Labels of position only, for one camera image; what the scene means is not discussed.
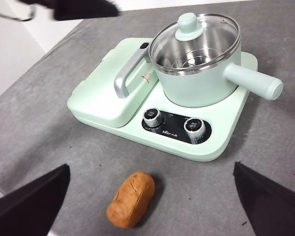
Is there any brown potato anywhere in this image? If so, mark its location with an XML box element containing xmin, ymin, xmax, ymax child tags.
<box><xmin>106</xmin><ymin>171</ymin><xmax>156</xmax><ymax>230</ymax></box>

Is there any mint green griddle cover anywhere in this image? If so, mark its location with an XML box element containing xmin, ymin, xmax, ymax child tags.
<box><xmin>66</xmin><ymin>37</ymin><xmax>161</xmax><ymax>129</ymax></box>

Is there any glass lid with green knob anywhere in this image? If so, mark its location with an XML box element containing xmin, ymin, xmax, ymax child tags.
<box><xmin>148</xmin><ymin>12</ymin><xmax>241</xmax><ymax>72</ymax></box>

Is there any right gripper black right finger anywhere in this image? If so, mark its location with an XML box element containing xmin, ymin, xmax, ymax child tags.
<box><xmin>233</xmin><ymin>161</ymin><xmax>295</xmax><ymax>236</ymax></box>

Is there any mint green handled pot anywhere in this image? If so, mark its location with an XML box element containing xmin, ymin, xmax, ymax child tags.
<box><xmin>150</xmin><ymin>39</ymin><xmax>284</xmax><ymax>109</ymax></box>

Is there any mint green breakfast machine base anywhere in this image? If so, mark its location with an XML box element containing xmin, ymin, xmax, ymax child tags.
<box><xmin>66</xmin><ymin>37</ymin><xmax>259</xmax><ymax>163</ymax></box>

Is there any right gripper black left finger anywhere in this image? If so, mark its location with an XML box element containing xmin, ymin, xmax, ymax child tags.
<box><xmin>0</xmin><ymin>164</ymin><xmax>71</xmax><ymax>236</ymax></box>

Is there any thin black cable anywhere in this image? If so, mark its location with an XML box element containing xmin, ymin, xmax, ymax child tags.
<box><xmin>0</xmin><ymin>4</ymin><xmax>38</xmax><ymax>23</ymax></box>

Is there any silver griddle cover handle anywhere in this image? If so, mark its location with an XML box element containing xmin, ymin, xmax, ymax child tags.
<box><xmin>114</xmin><ymin>43</ymin><xmax>149</xmax><ymax>99</ymax></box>

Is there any silver control knob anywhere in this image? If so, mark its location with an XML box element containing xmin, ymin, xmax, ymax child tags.
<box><xmin>142</xmin><ymin>108</ymin><xmax>163</xmax><ymax>127</ymax></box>
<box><xmin>183</xmin><ymin>118</ymin><xmax>206</xmax><ymax>140</ymax></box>

